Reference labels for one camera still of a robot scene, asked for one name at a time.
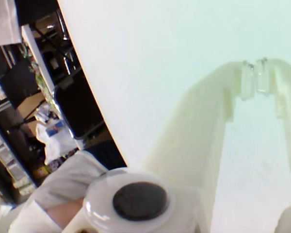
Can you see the person in white shirt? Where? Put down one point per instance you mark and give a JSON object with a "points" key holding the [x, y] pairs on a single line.
{"points": [[63, 174]]}

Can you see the yellow toy box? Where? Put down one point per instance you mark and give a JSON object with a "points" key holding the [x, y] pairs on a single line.
{"points": [[41, 171]]}

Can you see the googly eye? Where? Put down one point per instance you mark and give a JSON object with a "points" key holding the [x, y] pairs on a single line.
{"points": [[139, 201]]}

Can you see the brown cardboard box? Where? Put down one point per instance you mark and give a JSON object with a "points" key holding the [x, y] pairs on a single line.
{"points": [[30, 103]]}

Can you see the white bag pile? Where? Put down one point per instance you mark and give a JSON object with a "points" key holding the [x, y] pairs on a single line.
{"points": [[60, 143]]}

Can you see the green plant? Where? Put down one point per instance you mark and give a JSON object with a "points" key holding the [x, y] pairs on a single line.
{"points": [[41, 82]]}

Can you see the white post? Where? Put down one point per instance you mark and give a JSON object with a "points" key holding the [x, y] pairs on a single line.
{"points": [[36, 53]]}

